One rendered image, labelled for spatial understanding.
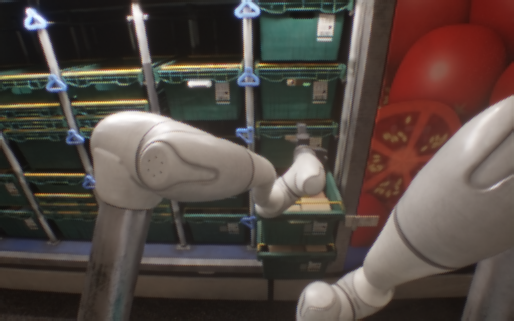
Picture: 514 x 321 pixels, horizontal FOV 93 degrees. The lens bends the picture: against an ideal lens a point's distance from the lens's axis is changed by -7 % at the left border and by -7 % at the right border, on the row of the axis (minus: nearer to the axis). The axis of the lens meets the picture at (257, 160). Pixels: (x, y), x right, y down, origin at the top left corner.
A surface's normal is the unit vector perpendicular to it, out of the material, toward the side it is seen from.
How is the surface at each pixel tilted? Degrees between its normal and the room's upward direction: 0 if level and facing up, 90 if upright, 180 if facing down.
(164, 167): 64
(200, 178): 87
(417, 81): 90
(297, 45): 91
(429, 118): 90
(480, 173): 78
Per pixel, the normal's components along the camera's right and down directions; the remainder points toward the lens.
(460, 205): -0.87, 0.21
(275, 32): -0.03, 0.56
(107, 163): -0.43, 0.05
